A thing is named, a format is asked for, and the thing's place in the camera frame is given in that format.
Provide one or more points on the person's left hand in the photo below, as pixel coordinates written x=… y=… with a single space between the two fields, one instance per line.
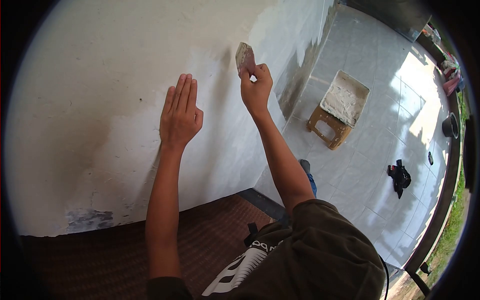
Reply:
x=180 y=120

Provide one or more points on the person's right index finger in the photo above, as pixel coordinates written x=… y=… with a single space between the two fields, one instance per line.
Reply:
x=263 y=70

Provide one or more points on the person's left little finger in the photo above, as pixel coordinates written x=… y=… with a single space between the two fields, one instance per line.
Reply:
x=168 y=99

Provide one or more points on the person's right hand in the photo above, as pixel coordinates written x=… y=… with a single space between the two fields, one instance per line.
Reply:
x=255 y=92

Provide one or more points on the person's left thumb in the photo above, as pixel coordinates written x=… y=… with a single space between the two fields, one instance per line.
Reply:
x=198 y=117

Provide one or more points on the pink bag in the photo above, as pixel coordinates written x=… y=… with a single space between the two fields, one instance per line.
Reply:
x=451 y=84

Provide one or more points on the person's left ring finger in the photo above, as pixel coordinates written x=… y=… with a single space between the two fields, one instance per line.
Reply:
x=177 y=93

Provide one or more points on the person's left middle finger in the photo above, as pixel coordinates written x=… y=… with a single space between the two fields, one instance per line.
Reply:
x=185 y=92

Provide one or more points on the brown woven mat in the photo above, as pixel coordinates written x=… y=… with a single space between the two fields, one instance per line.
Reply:
x=112 y=255

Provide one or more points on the putty-smeared scraper blade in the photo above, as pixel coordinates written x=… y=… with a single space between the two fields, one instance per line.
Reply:
x=245 y=58

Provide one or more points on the black crumpled cloth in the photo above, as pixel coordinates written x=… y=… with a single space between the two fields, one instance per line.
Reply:
x=399 y=178

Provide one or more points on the small black object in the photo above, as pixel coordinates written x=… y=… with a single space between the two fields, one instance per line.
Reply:
x=430 y=158

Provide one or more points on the person's right thumb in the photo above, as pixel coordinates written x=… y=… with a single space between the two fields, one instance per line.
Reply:
x=244 y=78

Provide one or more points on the brown plastic stool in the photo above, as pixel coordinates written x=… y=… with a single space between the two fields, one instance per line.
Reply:
x=330 y=129

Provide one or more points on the person's left index finger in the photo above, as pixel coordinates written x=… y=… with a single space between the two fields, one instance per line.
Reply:
x=192 y=95

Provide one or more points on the white putty tray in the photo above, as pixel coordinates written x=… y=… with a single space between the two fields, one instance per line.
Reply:
x=345 y=98

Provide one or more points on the black bucket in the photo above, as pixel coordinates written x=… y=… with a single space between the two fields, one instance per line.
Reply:
x=450 y=125

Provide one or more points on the person's body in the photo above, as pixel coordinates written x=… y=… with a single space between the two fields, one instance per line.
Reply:
x=292 y=255

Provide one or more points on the person's legs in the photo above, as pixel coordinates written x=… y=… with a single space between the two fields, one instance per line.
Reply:
x=309 y=176

